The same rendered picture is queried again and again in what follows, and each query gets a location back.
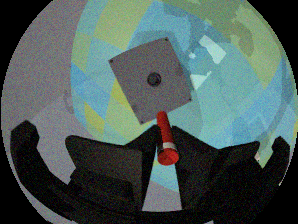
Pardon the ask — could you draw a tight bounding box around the grey flat panel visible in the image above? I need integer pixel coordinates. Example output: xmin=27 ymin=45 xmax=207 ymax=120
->
xmin=108 ymin=37 xmax=193 ymax=125

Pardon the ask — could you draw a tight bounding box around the red peg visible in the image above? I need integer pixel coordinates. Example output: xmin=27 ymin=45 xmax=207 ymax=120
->
xmin=156 ymin=111 xmax=180 ymax=167

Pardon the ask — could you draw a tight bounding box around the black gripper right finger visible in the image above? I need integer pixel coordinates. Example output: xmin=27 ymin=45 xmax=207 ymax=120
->
xmin=172 ymin=125 xmax=261 ymax=209

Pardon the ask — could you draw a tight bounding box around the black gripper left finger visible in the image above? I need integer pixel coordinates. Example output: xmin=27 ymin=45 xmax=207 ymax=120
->
xmin=65 ymin=124 xmax=158 ymax=212

